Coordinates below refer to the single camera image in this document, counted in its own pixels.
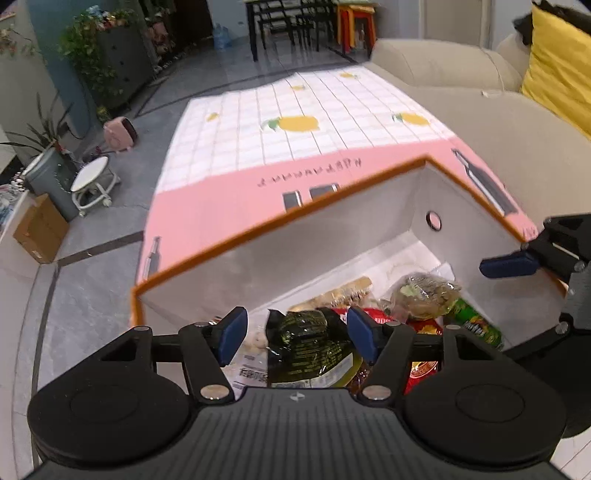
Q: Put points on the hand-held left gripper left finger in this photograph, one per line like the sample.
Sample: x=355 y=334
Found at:
x=231 y=334

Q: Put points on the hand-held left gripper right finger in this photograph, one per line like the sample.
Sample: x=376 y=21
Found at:
x=362 y=334

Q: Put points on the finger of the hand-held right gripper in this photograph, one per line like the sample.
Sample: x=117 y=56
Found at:
x=508 y=266

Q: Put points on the white snack packet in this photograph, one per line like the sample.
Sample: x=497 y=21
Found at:
x=249 y=369

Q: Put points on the yellow snack packet tan header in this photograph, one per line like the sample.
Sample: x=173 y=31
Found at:
x=341 y=293

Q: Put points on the dark green snack packet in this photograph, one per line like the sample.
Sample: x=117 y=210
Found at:
x=304 y=346

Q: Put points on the red snack packet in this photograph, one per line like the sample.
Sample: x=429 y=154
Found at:
x=425 y=327

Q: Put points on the bright green snack packet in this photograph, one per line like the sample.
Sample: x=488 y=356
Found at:
x=475 y=325

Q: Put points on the clear packet brown green snack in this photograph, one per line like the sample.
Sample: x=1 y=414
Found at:
x=422 y=295

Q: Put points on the white storage box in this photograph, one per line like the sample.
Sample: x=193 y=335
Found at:
x=323 y=240

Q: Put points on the beige sofa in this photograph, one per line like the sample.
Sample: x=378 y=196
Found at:
x=461 y=115

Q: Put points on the printed lemon tablecloth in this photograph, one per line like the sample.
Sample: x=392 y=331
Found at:
x=300 y=152

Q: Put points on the yellow cushion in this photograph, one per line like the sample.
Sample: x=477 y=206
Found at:
x=558 y=69

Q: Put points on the white round wheeled stool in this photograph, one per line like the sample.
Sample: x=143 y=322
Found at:
x=90 y=173

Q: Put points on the brown cardboard box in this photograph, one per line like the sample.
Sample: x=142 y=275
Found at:
x=41 y=230

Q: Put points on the pink small heater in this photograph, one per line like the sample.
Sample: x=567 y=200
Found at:
x=117 y=134

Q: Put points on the potted plant in grey pot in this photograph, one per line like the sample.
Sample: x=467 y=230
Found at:
x=51 y=180

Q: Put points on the dark cloth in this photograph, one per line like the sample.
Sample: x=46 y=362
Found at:
x=524 y=25

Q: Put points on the red plastic stool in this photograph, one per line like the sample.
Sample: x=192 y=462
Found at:
x=358 y=27

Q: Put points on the grey drawer cabinet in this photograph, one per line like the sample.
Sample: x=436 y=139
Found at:
x=124 y=60

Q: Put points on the yellow plastic stool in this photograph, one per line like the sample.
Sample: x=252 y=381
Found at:
x=340 y=23

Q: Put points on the blue water jug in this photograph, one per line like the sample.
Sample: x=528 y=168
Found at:
x=221 y=38

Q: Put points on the shoe rack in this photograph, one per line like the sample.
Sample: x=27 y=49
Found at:
x=164 y=37

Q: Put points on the black dining table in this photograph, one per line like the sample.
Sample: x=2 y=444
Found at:
x=251 y=27

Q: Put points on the black chair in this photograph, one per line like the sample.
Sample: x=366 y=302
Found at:
x=277 y=23
x=314 y=23

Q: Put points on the green leafy plant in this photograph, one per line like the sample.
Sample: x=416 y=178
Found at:
x=85 y=50

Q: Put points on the flowering vine plant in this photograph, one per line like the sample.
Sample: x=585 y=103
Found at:
x=14 y=44

